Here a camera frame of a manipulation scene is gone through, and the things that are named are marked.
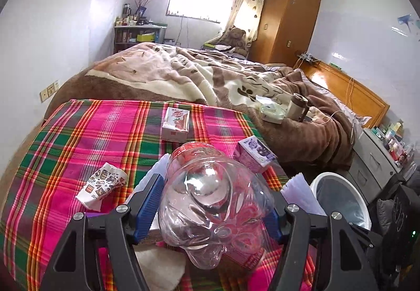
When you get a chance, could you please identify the brown cream blanket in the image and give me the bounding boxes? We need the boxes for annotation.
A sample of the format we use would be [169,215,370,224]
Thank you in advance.
[44,42,365,170]

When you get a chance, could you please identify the group of small bottles boxes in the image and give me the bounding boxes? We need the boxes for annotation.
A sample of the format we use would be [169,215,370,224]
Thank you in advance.
[372,120,414,167]

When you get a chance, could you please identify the patterned curtain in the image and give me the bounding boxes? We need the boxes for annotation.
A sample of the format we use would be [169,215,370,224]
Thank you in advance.
[225,0,269,42]

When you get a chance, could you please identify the clear plastic bottle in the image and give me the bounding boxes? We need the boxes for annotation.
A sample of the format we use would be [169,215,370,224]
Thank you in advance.
[157,142,274,269]

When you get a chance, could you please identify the pink green plaid cloth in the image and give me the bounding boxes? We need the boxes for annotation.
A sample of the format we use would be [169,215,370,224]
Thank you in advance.
[0,99,316,291]

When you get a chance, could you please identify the white charging cable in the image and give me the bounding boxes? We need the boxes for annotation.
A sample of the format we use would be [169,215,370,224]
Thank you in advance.
[323,76,358,147]

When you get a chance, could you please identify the steel thermos mug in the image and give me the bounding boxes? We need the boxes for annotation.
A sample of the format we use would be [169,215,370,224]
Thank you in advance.
[285,93,312,122]

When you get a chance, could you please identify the window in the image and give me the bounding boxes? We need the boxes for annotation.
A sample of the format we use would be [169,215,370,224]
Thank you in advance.
[166,0,234,23]

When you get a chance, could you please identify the red and white box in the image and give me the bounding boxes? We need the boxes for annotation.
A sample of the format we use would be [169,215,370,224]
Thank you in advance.
[161,107,190,142]

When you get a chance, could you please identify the wall socket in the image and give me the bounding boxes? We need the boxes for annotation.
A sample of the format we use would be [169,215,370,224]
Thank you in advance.
[39,80,60,102]

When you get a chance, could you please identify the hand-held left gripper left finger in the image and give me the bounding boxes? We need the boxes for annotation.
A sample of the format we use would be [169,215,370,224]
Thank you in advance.
[39,174,165,291]

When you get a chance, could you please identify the wooden headboard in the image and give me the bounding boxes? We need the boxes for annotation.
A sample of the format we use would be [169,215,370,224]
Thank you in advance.
[302,59,390,129]

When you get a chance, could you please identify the purple drink carton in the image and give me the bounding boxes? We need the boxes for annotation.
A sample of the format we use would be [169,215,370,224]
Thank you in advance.
[234,136,278,173]

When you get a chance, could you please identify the wooden wardrobe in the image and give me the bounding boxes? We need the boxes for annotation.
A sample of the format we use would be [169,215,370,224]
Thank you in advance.
[248,0,323,65]

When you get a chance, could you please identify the brown teddy bear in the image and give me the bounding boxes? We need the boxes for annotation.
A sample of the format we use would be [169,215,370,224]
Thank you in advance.
[219,27,248,57]

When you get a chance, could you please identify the white tissue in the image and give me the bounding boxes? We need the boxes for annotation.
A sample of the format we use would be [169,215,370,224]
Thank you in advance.
[136,247,187,291]

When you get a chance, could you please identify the crushed patterned paper cup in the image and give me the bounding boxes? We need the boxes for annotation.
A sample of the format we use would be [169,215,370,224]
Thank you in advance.
[75,162,128,212]

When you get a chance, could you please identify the white round bin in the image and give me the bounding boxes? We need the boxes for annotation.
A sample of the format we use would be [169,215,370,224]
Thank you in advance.
[310,172,373,231]

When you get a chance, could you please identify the white tissue pack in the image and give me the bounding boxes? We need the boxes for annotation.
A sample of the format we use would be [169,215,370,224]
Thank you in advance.
[258,96,289,125]

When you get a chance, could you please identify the cluttered shelf unit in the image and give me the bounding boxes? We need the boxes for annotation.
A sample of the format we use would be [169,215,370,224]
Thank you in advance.
[113,23,168,54]

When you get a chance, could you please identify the blue flower wall sticker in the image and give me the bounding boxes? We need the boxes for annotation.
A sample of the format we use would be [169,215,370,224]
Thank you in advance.
[392,13,420,37]

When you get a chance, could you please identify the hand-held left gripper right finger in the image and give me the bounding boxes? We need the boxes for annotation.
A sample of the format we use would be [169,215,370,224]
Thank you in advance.
[262,191,376,291]

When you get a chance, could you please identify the white paper sheet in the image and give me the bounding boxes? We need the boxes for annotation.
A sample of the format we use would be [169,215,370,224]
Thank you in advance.
[280,173,325,216]

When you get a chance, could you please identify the grey drawer nightstand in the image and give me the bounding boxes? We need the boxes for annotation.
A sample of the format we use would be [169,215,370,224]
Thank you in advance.
[348,127,416,204]

